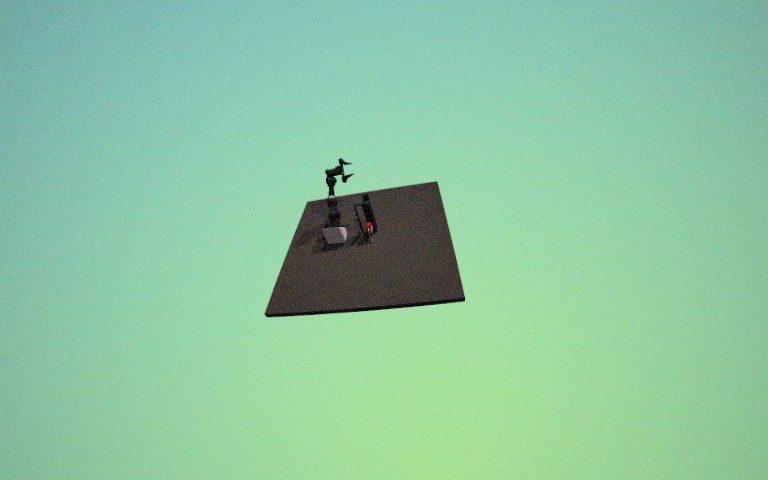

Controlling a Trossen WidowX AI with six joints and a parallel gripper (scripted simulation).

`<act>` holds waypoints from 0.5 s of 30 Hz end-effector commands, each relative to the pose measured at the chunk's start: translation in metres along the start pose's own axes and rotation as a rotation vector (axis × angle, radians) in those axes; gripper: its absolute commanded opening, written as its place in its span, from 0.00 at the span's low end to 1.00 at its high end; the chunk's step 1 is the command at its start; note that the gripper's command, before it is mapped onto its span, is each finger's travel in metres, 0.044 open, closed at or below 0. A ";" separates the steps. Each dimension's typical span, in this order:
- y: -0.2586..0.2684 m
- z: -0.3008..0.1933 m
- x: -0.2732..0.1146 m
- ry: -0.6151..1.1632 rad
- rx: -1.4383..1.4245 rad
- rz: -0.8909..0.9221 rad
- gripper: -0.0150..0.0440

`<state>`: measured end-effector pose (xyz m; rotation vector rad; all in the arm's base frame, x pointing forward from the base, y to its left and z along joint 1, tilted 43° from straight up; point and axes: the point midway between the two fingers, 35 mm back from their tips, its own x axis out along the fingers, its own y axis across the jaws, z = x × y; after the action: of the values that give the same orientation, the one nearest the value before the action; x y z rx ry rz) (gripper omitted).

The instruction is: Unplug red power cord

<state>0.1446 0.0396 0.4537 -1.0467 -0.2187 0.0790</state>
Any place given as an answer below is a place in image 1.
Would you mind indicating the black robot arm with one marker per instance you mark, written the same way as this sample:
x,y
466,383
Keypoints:
x,y
334,213

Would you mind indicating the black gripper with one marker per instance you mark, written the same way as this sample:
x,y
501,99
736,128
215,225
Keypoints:
x,y
340,170

